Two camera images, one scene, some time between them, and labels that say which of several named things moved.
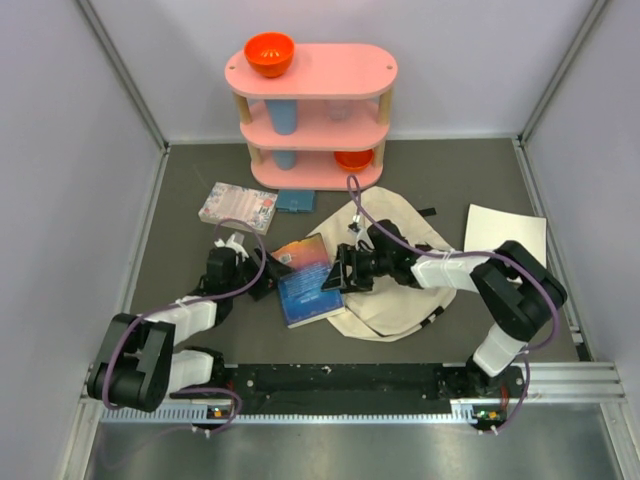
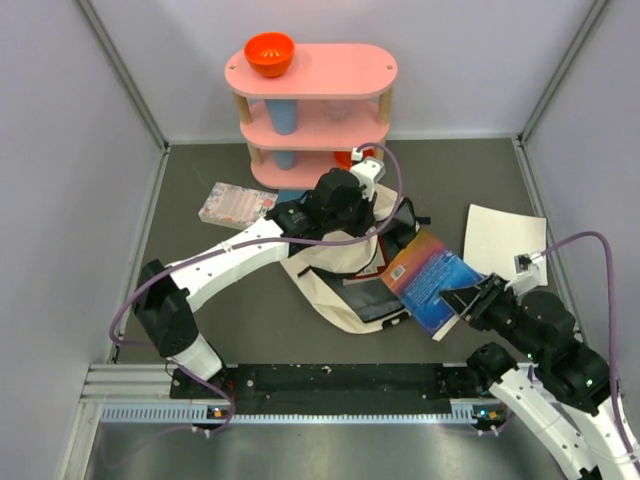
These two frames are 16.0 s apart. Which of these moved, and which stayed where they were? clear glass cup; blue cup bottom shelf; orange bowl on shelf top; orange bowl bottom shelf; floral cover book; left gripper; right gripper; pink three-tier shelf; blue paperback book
Moved: blue paperback book; right gripper; left gripper
Stayed: pink three-tier shelf; clear glass cup; floral cover book; orange bowl bottom shelf; blue cup bottom shelf; orange bowl on shelf top
